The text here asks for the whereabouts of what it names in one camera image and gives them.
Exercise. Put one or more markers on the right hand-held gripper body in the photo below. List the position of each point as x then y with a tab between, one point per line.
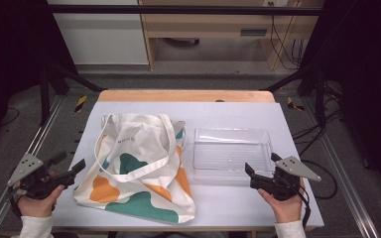
286	181

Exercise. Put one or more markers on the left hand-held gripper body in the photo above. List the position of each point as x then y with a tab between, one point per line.
39	184

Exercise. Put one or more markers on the clear plastic container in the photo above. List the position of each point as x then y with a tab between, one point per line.
225	152

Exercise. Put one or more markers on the patterned canvas tote bag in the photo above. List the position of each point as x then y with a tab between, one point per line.
139	148

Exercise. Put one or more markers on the person's left hand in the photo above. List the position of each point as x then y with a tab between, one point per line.
38	207

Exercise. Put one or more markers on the person's right hand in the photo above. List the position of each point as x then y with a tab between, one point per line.
286	211

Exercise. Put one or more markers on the white table mat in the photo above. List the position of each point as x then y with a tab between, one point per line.
231	206

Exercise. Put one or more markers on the yellow black tape strip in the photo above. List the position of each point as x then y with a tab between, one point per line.
81	103
291	104

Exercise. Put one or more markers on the black metal stand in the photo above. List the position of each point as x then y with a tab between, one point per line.
319	95
44	95

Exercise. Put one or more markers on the wooden table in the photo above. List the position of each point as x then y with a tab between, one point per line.
178	95

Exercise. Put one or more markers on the black curtain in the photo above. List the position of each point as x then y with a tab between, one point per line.
367	82
10	49

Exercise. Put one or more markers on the white cabinet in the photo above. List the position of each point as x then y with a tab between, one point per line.
102	36

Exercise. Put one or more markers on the light wooden desk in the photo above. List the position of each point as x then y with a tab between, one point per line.
208	24

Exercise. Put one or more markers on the aluminium floor rail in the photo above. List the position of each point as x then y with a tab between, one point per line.
340	172
29	148

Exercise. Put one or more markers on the black horizontal frame bar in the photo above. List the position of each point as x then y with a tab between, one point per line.
178	10

